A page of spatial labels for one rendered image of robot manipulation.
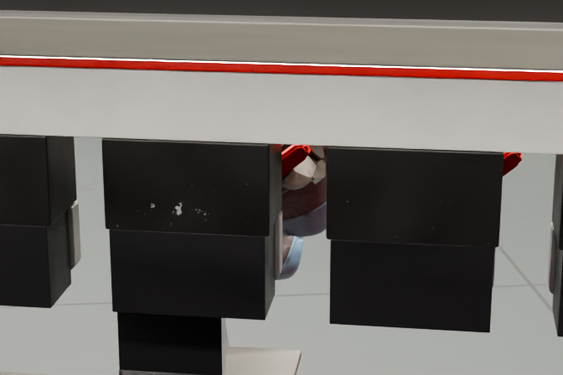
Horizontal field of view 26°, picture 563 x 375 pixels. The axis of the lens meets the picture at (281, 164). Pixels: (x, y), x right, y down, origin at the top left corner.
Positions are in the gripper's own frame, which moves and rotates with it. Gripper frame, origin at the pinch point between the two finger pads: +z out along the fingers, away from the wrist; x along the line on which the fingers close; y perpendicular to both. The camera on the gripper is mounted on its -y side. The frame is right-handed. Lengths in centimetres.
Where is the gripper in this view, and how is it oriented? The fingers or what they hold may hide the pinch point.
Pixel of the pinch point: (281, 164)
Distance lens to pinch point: 117.2
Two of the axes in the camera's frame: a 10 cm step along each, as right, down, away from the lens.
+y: -7.6, 5.9, 2.8
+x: -6.4, -7.6, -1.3
